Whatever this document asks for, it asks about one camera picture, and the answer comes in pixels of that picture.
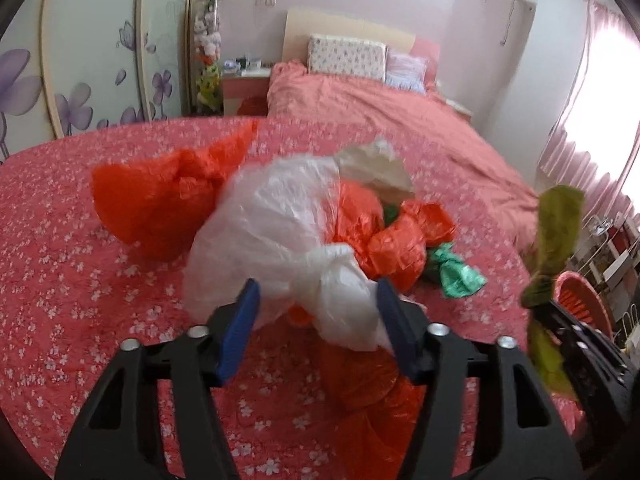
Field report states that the pink striped pillow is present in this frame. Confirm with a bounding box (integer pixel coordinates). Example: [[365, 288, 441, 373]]
[[384, 51, 431, 95]]

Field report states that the white wall cabinet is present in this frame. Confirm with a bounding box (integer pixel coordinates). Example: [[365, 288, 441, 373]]
[[447, 0, 538, 133]]

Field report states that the olive green plastic bag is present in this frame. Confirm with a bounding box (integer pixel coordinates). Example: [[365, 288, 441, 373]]
[[519, 184, 587, 397]]

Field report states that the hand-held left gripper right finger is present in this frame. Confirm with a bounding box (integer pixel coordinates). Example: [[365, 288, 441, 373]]
[[375, 276, 586, 480]]

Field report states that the mugs and clutter on nightstand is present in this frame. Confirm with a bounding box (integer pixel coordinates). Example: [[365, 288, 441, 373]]
[[222, 54, 265, 77]]

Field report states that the orange plastic bag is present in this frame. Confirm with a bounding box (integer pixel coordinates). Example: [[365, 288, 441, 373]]
[[287, 305, 428, 466], [90, 120, 259, 262], [327, 180, 457, 293]]

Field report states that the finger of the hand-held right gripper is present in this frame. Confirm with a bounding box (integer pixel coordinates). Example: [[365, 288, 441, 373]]
[[542, 299, 578, 343]]

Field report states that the coral duvet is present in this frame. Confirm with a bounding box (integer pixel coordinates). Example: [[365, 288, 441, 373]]
[[266, 59, 543, 216]]

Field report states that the beige bed headboard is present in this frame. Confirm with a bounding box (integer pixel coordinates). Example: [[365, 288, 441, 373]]
[[283, 7, 419, 68]]

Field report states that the cream plastic bag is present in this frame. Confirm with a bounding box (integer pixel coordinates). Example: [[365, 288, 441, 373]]
[[334, 138, 417, 197]]

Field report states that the pink and white nightstand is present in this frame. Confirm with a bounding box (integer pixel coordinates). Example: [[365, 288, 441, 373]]
[[221, 66, 274, 117]]

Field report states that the metal storage rack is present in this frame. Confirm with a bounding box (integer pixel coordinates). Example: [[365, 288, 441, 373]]
[[570, 212, 640, 353]]

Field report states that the clear tube of stuffed toys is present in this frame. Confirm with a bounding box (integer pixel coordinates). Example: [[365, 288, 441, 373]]
[[191, 0, 224, 115]]

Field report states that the wardrobe with purple flowers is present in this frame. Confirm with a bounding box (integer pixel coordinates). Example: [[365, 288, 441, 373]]
[[0, 0, 197, 163]]

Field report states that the pink cushion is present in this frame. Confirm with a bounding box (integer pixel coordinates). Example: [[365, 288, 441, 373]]
[[409, 36, 442, 88]]

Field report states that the pink curtain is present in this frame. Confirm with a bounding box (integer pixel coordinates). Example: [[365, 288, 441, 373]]
[[539, 0, 640, 223]]

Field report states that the red floral blanket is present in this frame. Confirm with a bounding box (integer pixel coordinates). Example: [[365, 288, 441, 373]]
[[0, 115, 588, 480]]

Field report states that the orange lined waste bin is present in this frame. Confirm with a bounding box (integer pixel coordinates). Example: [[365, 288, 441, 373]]
[[236, 94, 270, 118]]

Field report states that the white plastic bag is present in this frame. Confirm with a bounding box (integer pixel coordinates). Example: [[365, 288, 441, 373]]
[[182, 152, 393, 353]]

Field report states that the orange plastic basket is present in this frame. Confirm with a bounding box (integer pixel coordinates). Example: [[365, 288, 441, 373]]
[[556, 270, 615, 343]]

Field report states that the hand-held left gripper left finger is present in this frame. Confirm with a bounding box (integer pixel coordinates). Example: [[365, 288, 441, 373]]
[[54, 277, 262, 480]]

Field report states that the white floral pillow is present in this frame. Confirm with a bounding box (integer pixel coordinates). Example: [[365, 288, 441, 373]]
[[306, 33, 389, 82]]

